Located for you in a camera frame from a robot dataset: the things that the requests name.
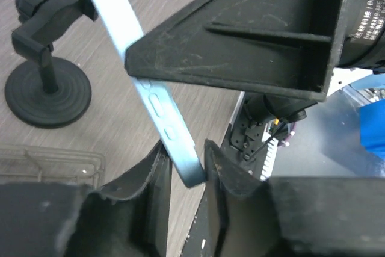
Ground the white slotted cable duct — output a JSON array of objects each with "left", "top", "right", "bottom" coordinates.
[{"left": 260, "top": 138, "right": 279, "bottom": 181}]

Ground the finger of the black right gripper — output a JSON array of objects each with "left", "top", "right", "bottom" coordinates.
[{"left": 125, "top": 0, "right": 347, "bottom": 101}]

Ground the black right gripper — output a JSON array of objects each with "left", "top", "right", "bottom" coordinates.
[{"left": 334, "top": 0, "right": 384, "bottom": 72}]

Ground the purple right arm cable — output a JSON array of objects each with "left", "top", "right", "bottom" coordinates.
[{"left": 281, "top": 121, "right": 301, "bottom": 148}]

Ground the phone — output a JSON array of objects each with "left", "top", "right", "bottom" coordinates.
[{"left": 92, "top": 0, "right": 206, "bottom": 188}]

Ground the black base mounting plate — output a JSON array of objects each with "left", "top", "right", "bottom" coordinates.
[{"left": 181, "top": 92, "right": 268, "bottom": 256}]

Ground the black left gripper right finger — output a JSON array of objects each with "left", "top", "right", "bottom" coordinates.
[{"left": 204, "top": 140, "right": 289, "bottom": 256}]

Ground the black phone stand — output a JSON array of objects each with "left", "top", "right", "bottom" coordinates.
[{"left": 4, "top": 0, "right": 98, "bottom": 129}]

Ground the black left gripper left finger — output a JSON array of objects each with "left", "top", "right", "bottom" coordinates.
[{"left": 79, "top": 142, "right": 172, "bottom": 256}]

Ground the grey wire dish rack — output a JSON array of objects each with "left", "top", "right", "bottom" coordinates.
[{"left": 1, "top": 144, "right": 106, "bottom": 188}]

